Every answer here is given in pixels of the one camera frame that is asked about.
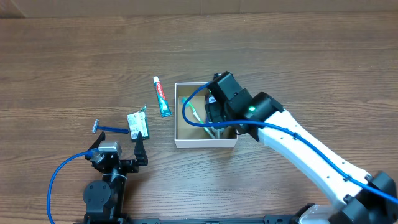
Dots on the green Dettol soap bar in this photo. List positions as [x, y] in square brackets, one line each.
[138, 124]

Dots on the white cardboard box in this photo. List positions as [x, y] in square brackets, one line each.
[187, 136]

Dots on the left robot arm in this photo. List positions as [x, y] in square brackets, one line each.
[104, 198]

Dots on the blue foam soap bottle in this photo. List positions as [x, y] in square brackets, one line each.
[210, 101]

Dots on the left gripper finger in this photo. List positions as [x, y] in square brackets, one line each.
[139, 151]
[94, 147]

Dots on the blue disposable razor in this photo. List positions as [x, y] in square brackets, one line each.
[96, 127]

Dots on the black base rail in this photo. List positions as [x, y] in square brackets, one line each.
[268, 219]

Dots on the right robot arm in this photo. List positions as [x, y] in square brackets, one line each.
[355, 195]

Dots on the Colgate toothpaste tube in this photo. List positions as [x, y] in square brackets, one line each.
[163, 104]

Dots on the green toothbrush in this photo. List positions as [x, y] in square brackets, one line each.
[195, 114]

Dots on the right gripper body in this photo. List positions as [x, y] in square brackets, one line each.
[212, 115]

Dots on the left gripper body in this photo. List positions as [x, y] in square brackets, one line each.
[123, 165]

